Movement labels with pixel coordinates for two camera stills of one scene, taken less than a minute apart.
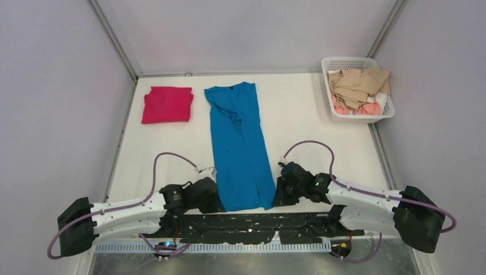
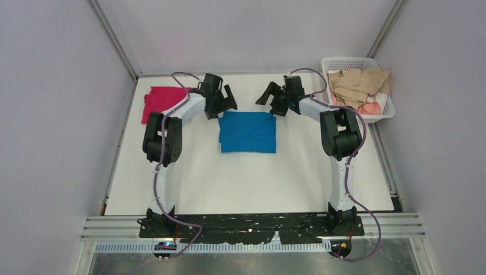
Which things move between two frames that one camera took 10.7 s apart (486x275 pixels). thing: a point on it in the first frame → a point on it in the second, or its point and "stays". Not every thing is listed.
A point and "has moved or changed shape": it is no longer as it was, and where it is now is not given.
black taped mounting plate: [234, 228] stays
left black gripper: [215, 206] → [227, 103]
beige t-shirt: [353, 87] stays
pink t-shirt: [367, 108] stays
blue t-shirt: [244, 175] has moved or changed shape
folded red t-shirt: [167, 104] stays
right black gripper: [281, 199] → [276, 109]
